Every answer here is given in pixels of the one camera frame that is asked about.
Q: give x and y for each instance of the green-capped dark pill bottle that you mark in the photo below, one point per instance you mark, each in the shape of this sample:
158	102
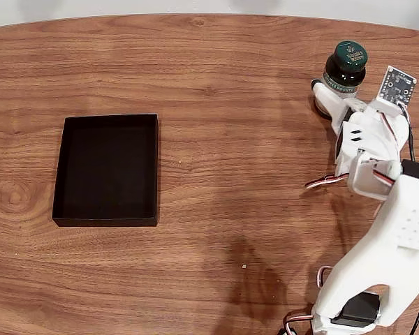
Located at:
349	59

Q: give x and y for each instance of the black shallow open box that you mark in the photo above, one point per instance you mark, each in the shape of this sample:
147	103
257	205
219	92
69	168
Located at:
106	171

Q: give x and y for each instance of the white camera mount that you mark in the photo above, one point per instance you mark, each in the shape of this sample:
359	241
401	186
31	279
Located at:
385	106

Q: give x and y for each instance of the camera circuit board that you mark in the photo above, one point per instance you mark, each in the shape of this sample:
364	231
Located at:
396	85

